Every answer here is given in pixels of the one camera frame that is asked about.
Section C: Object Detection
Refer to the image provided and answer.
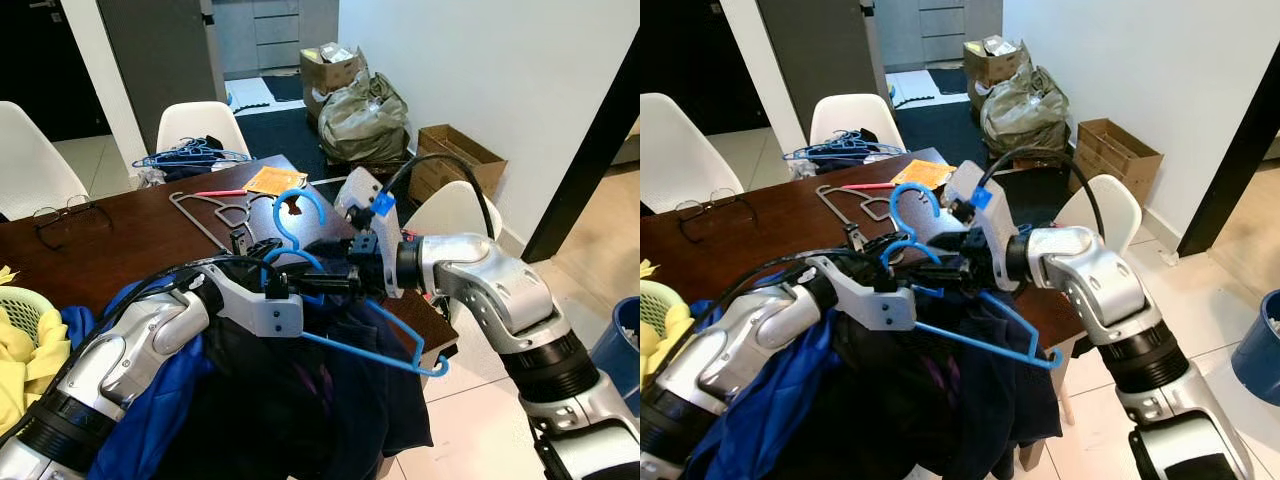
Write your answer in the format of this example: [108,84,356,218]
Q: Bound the grey drawer cabinet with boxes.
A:
[878,0,1004,69]
[212,0,339,76]

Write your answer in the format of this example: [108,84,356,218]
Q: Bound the royal blue garment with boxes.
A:
[685,300,851,480]
[60,280,216,480]

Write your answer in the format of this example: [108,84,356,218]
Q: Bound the blue plastic hanger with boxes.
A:
[262,188,451,378]
[880,182,1064,371]

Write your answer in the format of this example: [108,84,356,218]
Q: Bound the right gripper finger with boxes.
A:
[231,227,351,257]
[848,222,959,257]

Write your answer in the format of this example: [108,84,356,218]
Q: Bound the orange packet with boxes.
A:
[893,158,959,191]
[243,165,309,198]

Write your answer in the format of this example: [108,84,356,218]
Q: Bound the pile of blue hangers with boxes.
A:
[783,128,906,166]
[132,135,253,173]

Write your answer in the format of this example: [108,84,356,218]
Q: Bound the pale green laundry basket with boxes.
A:
[0,285,56,346]
[640,280,693,341]

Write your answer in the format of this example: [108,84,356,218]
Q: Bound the open empty cardboard box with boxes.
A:
[408,125,508,201]
[1070,118,1164,206]

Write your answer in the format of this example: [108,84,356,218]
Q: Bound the black garment purple print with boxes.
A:
[830,310,966,480]
[190,300,341,480]

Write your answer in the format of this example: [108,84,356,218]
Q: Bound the yellow shirt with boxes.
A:
[0,265,71,431]
[640,260,696,391]

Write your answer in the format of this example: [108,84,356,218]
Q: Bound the filled cardboard box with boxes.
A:
[962,35,1031,96]
[300,42,366,101]

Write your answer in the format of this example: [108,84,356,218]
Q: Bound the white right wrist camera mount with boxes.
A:
[335,167,409,299]
[945,160,1023,293]

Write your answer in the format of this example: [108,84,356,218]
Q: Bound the olive plastic bag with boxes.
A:
[980,65,1076,159]
[318,70,411,166]

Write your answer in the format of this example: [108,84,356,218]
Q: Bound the thin frame eyeglasses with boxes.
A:
[675,190,766,246]
[30,195,116,251]

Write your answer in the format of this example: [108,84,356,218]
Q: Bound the blue plastic bucket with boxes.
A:
[590,295,641,403]
[1230,290,1280,406]

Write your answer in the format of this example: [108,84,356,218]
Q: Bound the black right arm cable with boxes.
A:
[385,152,498,241]
[985,148,1106,241]

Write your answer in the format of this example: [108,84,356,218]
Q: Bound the grey metal hanger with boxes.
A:
[168,188,263,256]
[815,183,906,251]

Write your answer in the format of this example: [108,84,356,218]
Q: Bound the white plastic chair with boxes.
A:
[155,100,251,166]
[0,100,91,221]
[1050,175,1144,261]
[640,92,736,216]
[808,93,906,153]
[405,180,501,243]

